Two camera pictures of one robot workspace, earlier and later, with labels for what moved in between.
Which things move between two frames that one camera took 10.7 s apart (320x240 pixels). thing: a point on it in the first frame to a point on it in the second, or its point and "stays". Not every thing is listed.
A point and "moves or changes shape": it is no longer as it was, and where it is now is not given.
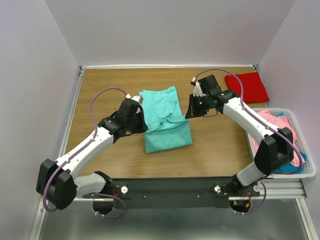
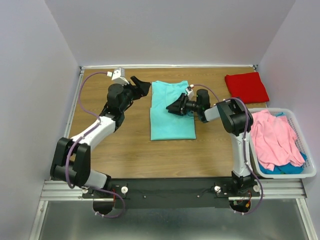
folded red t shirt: x=254 y=89 stays
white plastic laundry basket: x=310 y=171 stays
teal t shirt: x=167 y=128 moves or changes shape
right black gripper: x=192 y=111 to x=178 y=107
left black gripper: x=143 y=127 to x=141 y=90
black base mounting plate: x=174 y=193 stays
